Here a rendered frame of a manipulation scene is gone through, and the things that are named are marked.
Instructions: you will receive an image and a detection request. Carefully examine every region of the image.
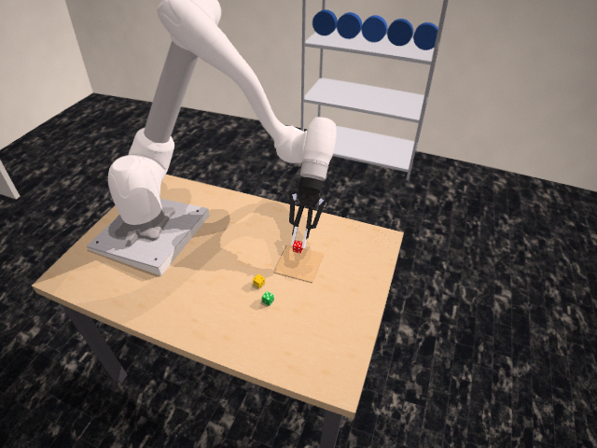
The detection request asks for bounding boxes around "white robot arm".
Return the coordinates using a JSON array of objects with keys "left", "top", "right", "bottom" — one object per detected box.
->
[{"left": 108, "top": 0, "right": 336, "bottom": 244}]

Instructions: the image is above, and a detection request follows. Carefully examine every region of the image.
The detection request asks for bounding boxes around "tan square mat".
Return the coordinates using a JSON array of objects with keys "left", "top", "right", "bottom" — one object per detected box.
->
[{"left": 274, "top": 245, "right": 324, "bottom": 283}]

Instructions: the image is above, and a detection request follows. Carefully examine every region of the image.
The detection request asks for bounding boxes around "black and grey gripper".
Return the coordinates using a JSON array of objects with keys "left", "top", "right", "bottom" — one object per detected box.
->
[{"left": 289, "top": 177, "right": 326, "bottom": 248}]

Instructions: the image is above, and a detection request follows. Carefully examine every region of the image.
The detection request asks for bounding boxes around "green die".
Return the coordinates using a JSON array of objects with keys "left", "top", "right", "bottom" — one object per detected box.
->
[{"left": 261, "top": 291, "right": 274, "bottom": 306}]

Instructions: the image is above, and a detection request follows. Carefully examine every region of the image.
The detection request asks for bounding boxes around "yellow die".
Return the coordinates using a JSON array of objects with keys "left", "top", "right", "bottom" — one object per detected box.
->
[{"left": 253, "top": 274, "right": 265, "bottom": 288}]

